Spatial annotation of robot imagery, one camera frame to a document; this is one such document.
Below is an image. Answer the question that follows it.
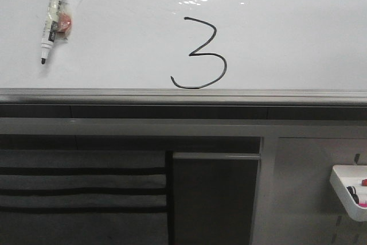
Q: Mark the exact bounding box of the black white dry-erase marker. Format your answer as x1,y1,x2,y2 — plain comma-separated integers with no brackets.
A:
41,0,63,65

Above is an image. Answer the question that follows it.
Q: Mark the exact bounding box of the white whiteboard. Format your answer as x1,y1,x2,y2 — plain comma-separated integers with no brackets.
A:
1,0,366,90

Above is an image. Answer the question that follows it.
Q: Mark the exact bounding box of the dark grey panel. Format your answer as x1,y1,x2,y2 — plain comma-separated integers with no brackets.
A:
173,152,260,244

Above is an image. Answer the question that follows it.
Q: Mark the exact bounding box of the white pegboard panel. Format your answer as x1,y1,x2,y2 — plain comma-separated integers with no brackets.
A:
268,138,366,244

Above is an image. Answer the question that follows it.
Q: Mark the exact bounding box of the grey fabric pocket organizer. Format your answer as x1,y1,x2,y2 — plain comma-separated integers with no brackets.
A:
1,150,173,244

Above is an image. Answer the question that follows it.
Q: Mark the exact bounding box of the white plastic marker tray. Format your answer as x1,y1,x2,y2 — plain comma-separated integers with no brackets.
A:
330,165,366,222

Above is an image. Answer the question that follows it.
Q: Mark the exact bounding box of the black capped marker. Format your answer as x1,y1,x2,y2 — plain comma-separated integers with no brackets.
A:
346,186,359,204

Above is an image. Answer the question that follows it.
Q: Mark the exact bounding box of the aluminium whiteboard frame rail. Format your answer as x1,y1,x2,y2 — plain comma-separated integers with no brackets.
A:
1,88,366,107

